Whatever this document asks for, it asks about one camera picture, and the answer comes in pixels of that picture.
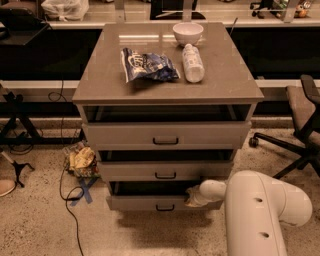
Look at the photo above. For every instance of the grey middle drawer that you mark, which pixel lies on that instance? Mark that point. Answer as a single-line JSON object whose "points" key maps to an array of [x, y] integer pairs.
{"points": [[164, 171]]}

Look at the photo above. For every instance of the black tripod stand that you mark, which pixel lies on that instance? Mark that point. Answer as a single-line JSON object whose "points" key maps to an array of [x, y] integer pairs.
{"points": [[18, 167]]}

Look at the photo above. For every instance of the white plastic bottle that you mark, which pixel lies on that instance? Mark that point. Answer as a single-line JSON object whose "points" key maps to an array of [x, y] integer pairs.
{"points": [[193, 67]]}

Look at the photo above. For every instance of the white plastic bag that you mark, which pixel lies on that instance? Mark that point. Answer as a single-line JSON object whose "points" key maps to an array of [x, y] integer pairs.
{"points": [[65, 10]]}

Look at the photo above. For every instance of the grey drawer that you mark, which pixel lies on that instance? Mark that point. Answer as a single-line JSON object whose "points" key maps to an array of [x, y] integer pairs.
{"points": [[164, 171], [161, 196], [166, 135]]}

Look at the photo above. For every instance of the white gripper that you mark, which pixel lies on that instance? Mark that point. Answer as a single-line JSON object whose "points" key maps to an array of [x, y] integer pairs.
{"points": [[202, 199]]}

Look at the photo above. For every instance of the grey top drawer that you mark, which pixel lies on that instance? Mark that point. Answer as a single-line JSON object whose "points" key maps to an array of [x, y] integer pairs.
{"points": [[166, 135]]}

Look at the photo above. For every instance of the white bowl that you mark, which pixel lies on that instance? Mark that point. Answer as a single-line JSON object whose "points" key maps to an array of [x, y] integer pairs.
{"points": [[187, 33]]}

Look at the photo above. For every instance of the grey bottom drawer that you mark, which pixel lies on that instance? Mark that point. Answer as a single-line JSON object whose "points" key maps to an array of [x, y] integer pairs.
{"points": [[161, 196]]}

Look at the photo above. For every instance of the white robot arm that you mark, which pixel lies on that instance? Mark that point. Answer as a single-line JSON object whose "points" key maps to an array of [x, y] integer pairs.
{"points": [[256, 207]]}

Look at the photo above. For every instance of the grey drawer cabinet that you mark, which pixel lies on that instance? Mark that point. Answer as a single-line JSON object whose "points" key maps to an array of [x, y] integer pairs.
{"points": [[227, 93]]}

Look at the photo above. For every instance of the black office chair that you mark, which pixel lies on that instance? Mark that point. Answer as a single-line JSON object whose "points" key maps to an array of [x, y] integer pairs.
{"points": [[304, 103]]}

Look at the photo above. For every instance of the black table frame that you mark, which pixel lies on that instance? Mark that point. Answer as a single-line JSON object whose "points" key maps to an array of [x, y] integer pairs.
{"points": [[19, 129]]}

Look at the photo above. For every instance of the blue tape cross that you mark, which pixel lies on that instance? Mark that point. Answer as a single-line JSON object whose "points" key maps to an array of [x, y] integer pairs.
{"points": [[85, 184]]}

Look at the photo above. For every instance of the blue chip bag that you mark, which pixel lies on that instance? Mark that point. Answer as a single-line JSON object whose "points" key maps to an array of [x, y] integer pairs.
{"points": [[147, 66]]}

